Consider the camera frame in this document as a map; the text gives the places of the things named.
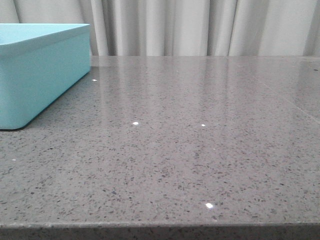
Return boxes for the grey curtain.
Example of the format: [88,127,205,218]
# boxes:
[0,0,320,56]

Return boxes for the light blue plastic box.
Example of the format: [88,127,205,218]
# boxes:
[0,23,91,130]

